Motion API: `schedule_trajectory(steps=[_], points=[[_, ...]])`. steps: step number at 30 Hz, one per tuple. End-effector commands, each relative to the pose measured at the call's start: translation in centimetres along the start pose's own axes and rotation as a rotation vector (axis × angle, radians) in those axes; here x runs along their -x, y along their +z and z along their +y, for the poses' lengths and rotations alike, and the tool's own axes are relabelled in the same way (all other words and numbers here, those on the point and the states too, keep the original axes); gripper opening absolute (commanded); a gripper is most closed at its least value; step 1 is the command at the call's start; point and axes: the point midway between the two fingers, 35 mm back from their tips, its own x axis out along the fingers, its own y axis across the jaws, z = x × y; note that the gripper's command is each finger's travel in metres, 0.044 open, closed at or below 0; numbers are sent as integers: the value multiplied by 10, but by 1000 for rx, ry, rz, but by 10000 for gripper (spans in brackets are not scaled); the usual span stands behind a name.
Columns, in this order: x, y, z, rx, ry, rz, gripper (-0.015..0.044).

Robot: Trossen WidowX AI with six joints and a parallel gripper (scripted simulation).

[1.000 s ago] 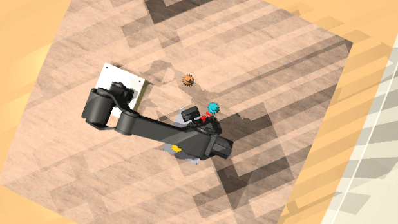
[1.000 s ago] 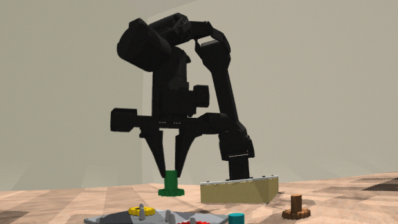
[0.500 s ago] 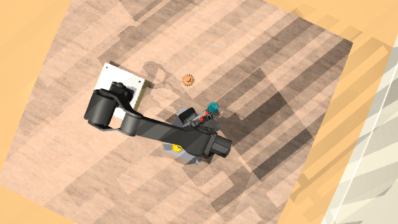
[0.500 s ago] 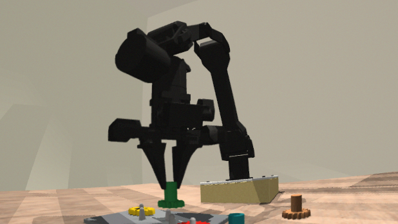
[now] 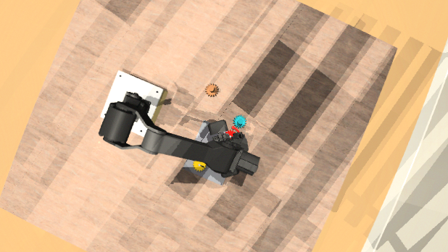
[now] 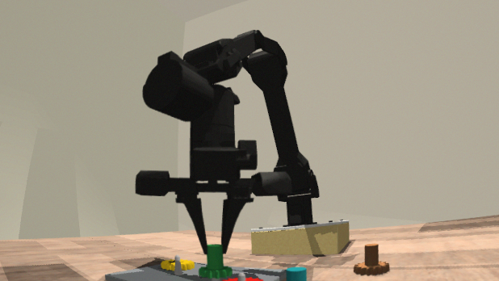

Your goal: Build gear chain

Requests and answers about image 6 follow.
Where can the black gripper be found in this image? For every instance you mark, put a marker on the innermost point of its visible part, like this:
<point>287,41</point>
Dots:
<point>159,183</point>

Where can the yellow gear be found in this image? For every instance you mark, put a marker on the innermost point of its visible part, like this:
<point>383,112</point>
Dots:
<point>169,265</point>

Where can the teal gear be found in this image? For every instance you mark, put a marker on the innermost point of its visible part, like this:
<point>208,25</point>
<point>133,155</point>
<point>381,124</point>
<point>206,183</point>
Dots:
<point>296,274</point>

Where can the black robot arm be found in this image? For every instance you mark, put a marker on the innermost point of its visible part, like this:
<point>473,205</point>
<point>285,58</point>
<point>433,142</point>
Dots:
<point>183,89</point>

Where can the brown gear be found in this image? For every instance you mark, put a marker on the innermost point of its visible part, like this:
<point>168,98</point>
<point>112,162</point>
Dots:
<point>371,264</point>

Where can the green gear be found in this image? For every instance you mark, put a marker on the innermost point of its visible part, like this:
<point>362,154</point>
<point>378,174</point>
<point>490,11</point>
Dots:
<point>215,268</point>

